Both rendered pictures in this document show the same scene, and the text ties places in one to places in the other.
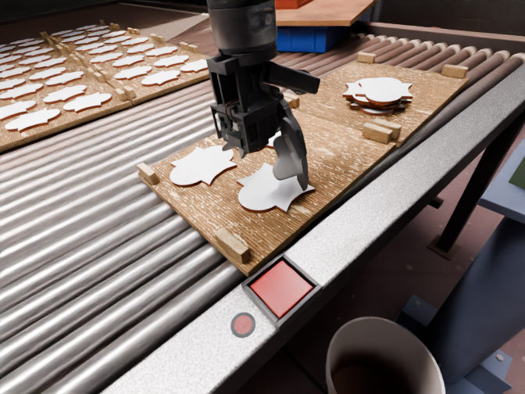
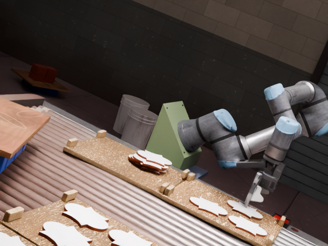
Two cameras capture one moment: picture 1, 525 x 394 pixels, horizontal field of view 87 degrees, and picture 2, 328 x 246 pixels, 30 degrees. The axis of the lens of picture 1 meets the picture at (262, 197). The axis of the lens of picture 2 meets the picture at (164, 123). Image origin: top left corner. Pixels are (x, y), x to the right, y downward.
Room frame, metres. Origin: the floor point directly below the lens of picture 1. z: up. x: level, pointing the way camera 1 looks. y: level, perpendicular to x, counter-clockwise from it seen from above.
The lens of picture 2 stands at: (2.00, 1.55, 1.63)
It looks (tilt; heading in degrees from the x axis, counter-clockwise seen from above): 12 degrees down; 234
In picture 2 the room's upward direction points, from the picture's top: 21 degrees clockwise
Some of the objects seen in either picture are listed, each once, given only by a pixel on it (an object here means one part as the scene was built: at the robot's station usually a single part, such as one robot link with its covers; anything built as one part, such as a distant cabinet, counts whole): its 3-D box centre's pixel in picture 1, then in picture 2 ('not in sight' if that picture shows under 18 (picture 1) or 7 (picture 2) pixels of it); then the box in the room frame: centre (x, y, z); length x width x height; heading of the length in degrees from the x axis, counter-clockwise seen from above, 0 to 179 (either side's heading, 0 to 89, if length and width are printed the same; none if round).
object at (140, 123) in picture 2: not in sight; (137, 129); (-1.22, -3.33, 0.18); 0.30 x 0.30 x 0.37
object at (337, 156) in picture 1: (266, 161); (225, 211); (0.48, -0.02, 0.93); 0.41 x 0.35 x 0.02; 129
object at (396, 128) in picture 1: (385, 128); (185, 174); (0.51, -0.28, 0.95); 0.06 x 0.02 x 0.03; 40
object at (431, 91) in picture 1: (372, 93); (128, 163); (0.74, -0.34, 0.93); 0.41 x 0.35 x 0.02; 130
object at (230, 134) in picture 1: (249, 97); (269, 173); (0.37, 0.00, 1.11); 0.09 x 0.08 x 0.12; 129
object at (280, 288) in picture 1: (281, 288); (280, 220); (0.19, -0.01, 0.92); 0.06 x 0.06 x 0.01; 35
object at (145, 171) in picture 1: (148, 173); (270, 240); (0.46, 0.22, 0.95); 0.06 x 0.02 x 0.03; 39
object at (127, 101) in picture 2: not in sight; (130, 116); (-1.34, -3.74, 0.18); 0.30 x 0.30 x 0.37
